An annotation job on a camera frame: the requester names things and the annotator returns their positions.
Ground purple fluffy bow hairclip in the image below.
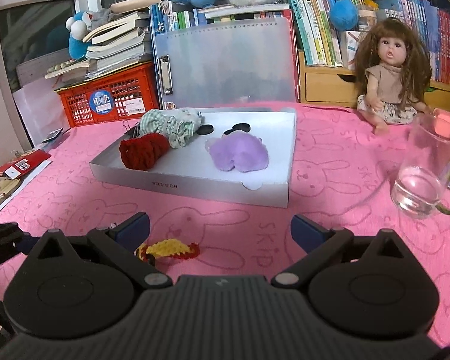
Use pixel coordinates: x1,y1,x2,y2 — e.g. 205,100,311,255
205,130,269,173

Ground green checkered cloth pouch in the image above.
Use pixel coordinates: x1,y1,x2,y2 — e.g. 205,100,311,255
139,108,203,149

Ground yellow red knitted item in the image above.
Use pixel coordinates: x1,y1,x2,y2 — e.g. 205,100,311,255
135,238,200,264

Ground red paper packet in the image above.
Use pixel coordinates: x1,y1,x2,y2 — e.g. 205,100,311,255
0,150,51,180

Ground white cardboard box tray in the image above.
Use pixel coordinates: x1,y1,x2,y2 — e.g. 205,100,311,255
90,107,297,208

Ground black binder clip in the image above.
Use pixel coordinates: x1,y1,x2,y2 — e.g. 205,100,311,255
122,120,139,139

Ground clear glass mug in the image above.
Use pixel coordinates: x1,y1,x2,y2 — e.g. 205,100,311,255
391,114,450,219

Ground red plastic crate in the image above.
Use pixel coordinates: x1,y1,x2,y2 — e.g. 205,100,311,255
57,62,159,127

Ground wooden drawer organizer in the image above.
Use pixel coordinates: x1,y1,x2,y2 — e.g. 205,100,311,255
297,50,450,111

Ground pink phone stand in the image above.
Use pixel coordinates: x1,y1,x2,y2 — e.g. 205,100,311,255
433,108,450,138

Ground translucent file folder box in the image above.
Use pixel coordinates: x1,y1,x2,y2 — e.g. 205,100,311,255
153,4,298,109

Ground brown haired baby doll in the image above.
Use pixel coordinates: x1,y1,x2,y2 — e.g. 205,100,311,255
354,18,432,135

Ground stack of books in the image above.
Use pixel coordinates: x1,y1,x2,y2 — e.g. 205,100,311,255
45,0,160,81

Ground row of upright books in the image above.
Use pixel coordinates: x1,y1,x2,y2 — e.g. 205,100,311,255
150,0,373,69

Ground blue white plush toy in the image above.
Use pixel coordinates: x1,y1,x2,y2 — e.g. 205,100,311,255
65,10,93,60

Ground blue plush ball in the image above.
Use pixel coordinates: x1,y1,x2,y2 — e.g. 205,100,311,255
329,0,359,32

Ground row of blue red books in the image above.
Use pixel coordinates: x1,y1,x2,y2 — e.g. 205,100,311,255
376,0,450,84

